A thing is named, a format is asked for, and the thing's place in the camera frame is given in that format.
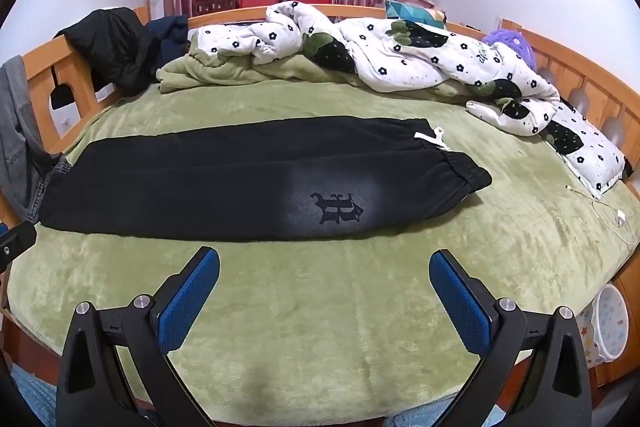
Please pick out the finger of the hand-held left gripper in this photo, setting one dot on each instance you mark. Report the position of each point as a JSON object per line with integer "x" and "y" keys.
{"x": 15, "y": 239}

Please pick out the purple fluffy cushion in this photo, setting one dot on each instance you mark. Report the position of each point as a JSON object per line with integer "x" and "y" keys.
{"x": 510, "y": 47}

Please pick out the green plush bed sheet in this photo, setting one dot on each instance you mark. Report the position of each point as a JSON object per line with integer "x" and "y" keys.
{"x": 325, "y": 307}

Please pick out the white floral quilt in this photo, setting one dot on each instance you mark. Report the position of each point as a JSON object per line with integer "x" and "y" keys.
{"x": 400, "y": 52}

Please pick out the teal patterned pillow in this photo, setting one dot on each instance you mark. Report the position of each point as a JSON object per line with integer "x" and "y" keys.
{"x": 412, "y": 13}

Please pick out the black pants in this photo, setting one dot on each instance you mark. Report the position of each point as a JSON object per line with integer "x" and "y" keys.
{"x": 200, "y": 177}

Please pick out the dark wooden chair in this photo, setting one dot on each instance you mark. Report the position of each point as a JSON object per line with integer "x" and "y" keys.
{"x": 216, "y": 3}

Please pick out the wooden bed frame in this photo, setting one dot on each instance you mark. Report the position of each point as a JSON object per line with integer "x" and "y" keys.
{"x": 600, "y": 102}

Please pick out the crumpled green fleece blanket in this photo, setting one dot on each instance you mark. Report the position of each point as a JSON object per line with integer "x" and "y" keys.
{"x": 210, "y": 69}

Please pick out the white star-print basket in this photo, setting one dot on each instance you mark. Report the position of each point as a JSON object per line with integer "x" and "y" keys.
{"x": 607, "y": 327}

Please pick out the white charger plug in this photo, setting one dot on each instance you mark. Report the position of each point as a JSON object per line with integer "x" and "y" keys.
{"x": 621, "y": 217}

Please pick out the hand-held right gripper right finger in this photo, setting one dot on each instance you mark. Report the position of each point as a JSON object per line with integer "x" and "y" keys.
{"x": 457, "y": 302}

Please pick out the grey jeans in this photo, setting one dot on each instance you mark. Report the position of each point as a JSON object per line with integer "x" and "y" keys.
{"x": 15, "y": 132}

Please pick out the black jacket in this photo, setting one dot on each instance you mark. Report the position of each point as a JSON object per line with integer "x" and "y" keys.
{"x": 110, "y": 42}

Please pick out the dark blue garment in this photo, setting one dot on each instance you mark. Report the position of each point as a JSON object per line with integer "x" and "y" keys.
{"x": 170, "y": 32}

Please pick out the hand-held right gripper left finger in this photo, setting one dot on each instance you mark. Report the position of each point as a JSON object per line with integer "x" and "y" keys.
{"x": 190, "y": 302}

